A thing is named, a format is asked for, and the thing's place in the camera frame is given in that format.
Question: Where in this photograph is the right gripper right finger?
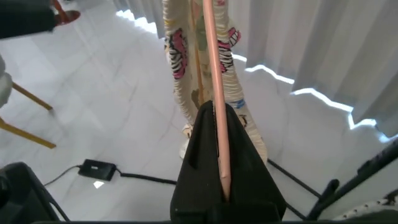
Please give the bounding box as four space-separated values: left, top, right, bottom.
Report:
223 101 287 223

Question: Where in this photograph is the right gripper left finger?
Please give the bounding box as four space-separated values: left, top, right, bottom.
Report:
170 100 227 223

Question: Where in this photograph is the pink clothes hanger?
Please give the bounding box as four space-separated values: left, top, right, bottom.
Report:
188 0 233 202

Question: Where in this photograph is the cream printed garment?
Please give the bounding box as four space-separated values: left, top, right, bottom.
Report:
162 0 269 164

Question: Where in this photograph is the black clothes rack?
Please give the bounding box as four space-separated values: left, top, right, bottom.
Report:
267 136 398 221

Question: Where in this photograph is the black power adapter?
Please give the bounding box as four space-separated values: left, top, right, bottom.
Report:
77 159 118 182

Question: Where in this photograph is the white curtain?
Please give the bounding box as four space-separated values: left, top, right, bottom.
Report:
113 0 398 138

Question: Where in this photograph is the white chair with wooden legs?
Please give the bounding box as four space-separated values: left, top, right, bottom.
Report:
0 54 57 149

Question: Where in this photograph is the black power cord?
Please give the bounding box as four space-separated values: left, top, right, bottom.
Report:
115 170 178 186

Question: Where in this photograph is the thin grey cord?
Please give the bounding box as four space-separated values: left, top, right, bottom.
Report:
43 164 82 187

